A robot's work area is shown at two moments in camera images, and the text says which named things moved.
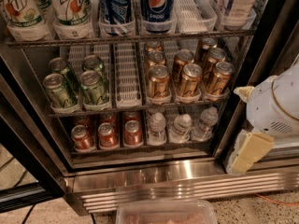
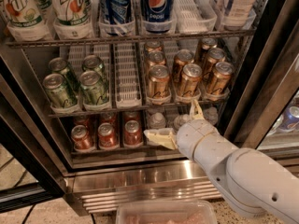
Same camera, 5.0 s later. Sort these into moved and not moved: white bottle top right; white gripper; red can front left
Moved: white gripper
Not moved: red can front left; white bottle top right
